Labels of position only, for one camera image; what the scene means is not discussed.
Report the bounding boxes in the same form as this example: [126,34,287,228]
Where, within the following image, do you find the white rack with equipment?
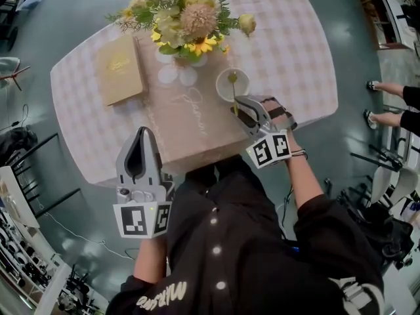
[0,205,109,315]

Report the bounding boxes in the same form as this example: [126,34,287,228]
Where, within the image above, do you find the person's black trousers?
[183,154,253,196]

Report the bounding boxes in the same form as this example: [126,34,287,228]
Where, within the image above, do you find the sunflowers in white pot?
[150,28,230,68]

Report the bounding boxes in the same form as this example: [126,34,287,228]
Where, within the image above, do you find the gold hardcover book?
[94,35,148,107]

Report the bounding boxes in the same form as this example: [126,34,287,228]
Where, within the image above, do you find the person's right forearm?
[284,149,324,209]

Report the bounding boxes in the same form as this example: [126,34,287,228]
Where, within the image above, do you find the person's right hand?
[261,96,299,132]

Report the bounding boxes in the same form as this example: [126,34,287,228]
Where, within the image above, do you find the black office chair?
[341,188,414,270]

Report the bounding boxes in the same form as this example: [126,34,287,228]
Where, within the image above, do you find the pale artificial flower bouquet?
[104,0,257,51]

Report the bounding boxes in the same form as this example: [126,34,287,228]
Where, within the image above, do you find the person's black buttoned jacket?
[111,162,385,315]

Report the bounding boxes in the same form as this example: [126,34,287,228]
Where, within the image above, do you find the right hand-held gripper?
[233,95,293,169]

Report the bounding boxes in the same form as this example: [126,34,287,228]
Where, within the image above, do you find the person's left forearm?
[133,236,170,284]

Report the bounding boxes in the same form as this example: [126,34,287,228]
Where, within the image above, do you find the white table with black frame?
[0,133,81,229]

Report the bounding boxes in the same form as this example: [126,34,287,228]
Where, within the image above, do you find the white plastic chair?
[370,165,419,206]

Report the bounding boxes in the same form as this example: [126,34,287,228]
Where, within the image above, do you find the black bag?
[0,126,39,167]

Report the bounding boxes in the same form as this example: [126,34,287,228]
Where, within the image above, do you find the white cup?
[215,68,251,103]

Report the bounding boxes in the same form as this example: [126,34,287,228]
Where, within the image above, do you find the white floor cable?
[45,211,132,261]

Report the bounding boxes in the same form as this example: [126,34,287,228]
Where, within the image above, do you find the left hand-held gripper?
[113,126,175,240]

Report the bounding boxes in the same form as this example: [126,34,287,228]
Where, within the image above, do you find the table with checked tablecloth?
[49,0,339,185]

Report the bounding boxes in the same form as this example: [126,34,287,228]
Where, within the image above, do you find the wooden cabinet with white top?
[359,0,420,51]

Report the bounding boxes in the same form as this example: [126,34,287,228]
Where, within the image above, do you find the beige table runner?
[137,34,250,163]

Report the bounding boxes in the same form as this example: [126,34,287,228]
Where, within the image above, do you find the small olive spoon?
[228,72,240,115]

